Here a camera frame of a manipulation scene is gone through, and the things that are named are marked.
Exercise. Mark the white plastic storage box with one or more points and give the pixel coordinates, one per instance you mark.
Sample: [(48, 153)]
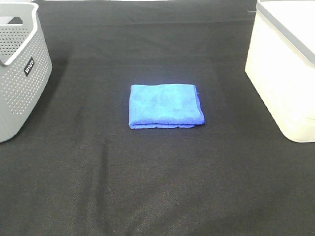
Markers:
[(281, 64)]

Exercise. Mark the blue microfiber towel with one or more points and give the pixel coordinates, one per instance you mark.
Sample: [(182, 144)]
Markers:
[(164, 106)]

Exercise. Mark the black fabric table cloth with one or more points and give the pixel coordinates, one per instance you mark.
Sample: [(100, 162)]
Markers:
[(77, 169)]

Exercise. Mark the grey perforated plastic basket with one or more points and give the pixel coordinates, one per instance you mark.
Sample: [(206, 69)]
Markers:
[(25, 66)]

